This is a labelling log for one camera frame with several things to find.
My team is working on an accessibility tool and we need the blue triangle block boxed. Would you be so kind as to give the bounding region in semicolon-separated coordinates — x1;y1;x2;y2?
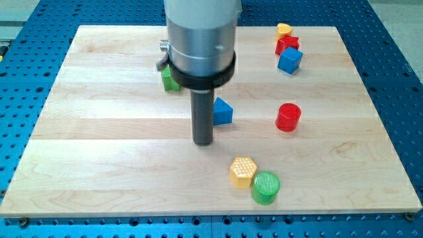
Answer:
213;97;233;126

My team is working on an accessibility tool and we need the green block behind arm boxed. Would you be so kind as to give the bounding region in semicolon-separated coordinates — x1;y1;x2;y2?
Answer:
161;66;180;91

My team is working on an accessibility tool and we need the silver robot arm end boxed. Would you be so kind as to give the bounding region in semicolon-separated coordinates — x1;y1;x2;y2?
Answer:
157;0;241;91

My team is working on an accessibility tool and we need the blue cube block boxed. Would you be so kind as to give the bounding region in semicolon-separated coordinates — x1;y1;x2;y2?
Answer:
277;47;303;74

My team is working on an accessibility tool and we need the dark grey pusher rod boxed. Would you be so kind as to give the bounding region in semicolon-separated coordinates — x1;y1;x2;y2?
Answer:
190;90;214;146

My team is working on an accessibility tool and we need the yellow hexagon block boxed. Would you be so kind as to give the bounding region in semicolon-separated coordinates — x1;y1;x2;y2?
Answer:
229;157;258;189

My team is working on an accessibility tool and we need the red cylinder block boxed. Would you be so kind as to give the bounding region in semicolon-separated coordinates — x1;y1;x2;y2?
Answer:
275;102;301;132

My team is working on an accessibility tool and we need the green cylinder block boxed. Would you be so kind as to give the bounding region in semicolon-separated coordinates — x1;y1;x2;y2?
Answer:
251;171;281;205

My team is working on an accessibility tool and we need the red star block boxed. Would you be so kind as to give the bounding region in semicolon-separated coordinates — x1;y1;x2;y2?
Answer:
275;36;299;55

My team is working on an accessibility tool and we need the light wooden board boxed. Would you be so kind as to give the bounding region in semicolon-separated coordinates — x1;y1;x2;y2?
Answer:
1;25;422;218

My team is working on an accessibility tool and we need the yellow heart block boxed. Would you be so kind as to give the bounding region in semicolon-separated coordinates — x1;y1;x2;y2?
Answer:
275;23;293;40

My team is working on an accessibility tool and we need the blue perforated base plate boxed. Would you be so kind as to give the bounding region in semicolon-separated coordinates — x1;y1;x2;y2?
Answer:
1;1;422;237

